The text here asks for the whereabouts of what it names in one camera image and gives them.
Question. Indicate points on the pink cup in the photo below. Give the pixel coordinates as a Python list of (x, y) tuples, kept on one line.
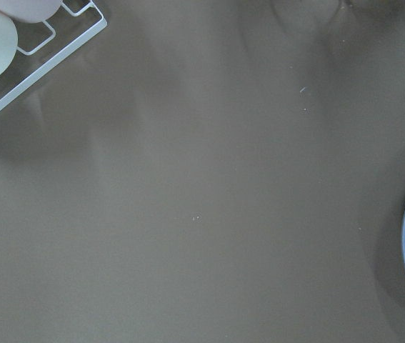
[(30, 11)]

